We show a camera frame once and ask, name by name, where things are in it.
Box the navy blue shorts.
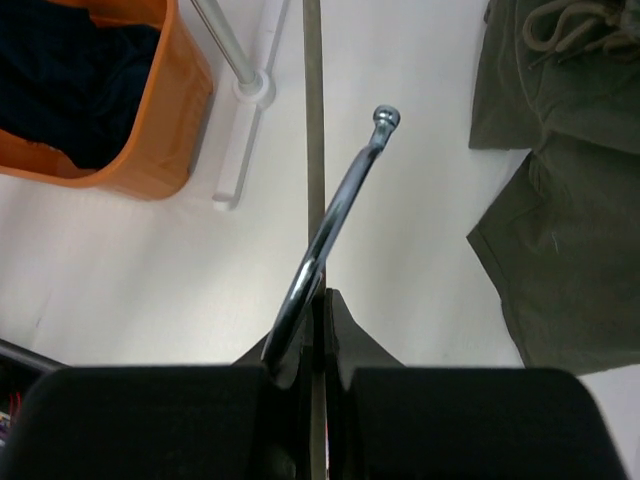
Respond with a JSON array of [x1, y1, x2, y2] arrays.
[[1, 1, 160, 170]]

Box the orange plastic basket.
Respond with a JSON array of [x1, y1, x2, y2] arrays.
[[1, 1, 214, 200]]

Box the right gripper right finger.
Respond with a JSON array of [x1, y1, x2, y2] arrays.
[[324, 289, 626, 479]]

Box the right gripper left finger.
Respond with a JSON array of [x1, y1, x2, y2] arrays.
[[9, 312, 315, 479]]

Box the olive green shorts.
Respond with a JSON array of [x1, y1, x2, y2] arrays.
[[468, 1, 639, 375]]

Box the beige hanger with metal hook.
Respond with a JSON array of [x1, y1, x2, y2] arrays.
[[261, 1, 401, 479]]

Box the white metal clothes rack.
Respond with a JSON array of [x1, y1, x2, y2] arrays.
[[193, 1, 289, 211]]

